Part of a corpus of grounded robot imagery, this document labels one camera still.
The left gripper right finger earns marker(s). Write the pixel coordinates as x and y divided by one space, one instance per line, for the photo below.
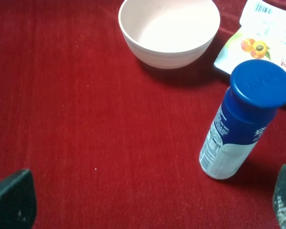
279 198

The pink bowl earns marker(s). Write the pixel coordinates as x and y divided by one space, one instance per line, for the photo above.
168 34

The red velvet tablecloth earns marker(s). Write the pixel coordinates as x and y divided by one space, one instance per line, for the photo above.
112 142

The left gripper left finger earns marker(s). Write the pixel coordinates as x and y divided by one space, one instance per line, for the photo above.
18 204

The white apricot snack pouch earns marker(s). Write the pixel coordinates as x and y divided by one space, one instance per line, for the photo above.
262 35

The blue white yogurt bottle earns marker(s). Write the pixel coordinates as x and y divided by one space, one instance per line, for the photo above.
257 90

